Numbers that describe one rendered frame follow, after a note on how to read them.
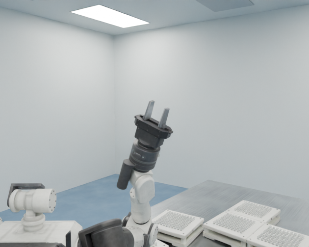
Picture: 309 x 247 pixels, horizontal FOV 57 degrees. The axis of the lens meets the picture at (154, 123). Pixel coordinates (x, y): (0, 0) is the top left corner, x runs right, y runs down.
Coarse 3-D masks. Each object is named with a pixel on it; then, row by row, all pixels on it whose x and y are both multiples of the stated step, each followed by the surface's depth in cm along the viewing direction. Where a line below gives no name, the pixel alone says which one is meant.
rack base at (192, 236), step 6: (198, 228) 160; (162, 234) 154; (192, 234) 154; (198, 234) 157; (162, 240) 152; (168, 240) 148; (174, 240) 147; (180, 240) 147; (186, 240) 147; (192, 240) 151; (180, 246) 144; (186, 246) 145
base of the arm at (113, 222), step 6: (102, 222) 78; (108, 222) 78; (114, 222) 79; (120, 222) 81; (90, 228) 79; (96, 228) 78; (102, 228) 78; (78, 234) 80; (84, 234) 79; (90, 234) 82; (84, 240) 79; (90, 240) 80; (84, 246) 78; (90, 246) 79
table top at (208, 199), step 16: (192, 192) 228; (208, 192) 228; (224, 192) 228; (240, 192) 228; (256, 192) 228; (160, 208) 195; (176, 208) 195; (192, 208) 195; (208, 208) 195; (224, 208) 195; (288, 208) 195; (304, 208) 195; (288, 224) 171; (304, 224) 171; (160, 240) 152; (208, 240) 152
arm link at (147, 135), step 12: (144, 120) 86; (156, 120) 89; (144, 132) 86; (156, 132) 83; (168, 132) 83; (144, 144) 86; (156, 144) 85; (132, 156) 88; (144, 156) 86; (156, 156) 88
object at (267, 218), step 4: (244, 200) 190; (236, 204) 184; (240, 204) 184; (260, 204) 184; (232, 208) 177; (272, 208) 177; (232, 212) 171; (236, 212) 171; (240, 212) 171; (244, 212) 171; (272, 212) 171; (276, 212) 171; (280, 212) 175; (244, 216) 166; (248, 216) 166; (252, 216) 166; (256, 216) 166; (264, 216) 166; (268, 216) 166; (272, 216) 166; (260, 220) 160; (264, 220) 160; (268, 220) 161
